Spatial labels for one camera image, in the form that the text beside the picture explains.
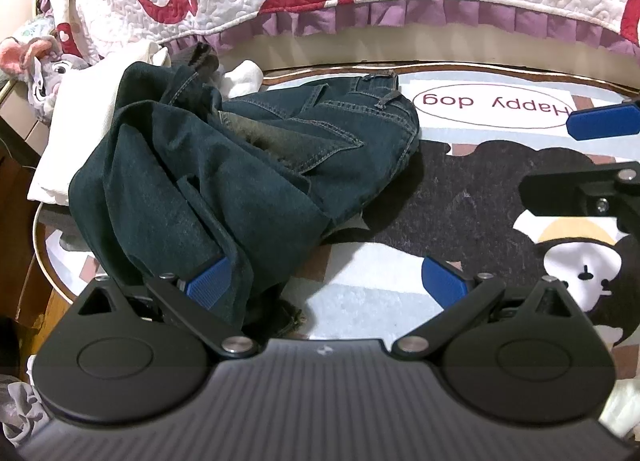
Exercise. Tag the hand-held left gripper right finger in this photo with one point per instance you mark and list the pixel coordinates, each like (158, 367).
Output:
(442, 281)

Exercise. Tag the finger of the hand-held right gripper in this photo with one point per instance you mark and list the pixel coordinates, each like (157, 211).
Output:
(550, 191)
(600, 122)

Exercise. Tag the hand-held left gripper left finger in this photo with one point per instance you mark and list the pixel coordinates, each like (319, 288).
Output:
(210, 283)

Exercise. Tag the dark blue denim jeans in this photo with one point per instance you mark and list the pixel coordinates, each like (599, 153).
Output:
(225, 176)

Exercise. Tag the cartoon dog print mat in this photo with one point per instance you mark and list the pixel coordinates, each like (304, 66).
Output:
(360, 271)

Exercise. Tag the beige bed base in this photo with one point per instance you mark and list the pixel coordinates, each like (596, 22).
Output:
(400, 46)

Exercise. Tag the small white cloth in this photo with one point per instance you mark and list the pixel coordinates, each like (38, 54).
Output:
(245, 76)

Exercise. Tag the white folded garment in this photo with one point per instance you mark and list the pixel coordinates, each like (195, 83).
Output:
(80, 111)

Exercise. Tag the white fabric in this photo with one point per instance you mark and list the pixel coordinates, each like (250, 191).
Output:
(620, 406)

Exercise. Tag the grey crumpled cloth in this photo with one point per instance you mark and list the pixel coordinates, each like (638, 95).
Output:
(20, 401)

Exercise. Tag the brown wooden cabinet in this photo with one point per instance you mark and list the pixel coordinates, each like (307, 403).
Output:
(12, 141)

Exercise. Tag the grey rabbit plush toy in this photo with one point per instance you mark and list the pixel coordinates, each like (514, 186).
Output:
(45, 71)

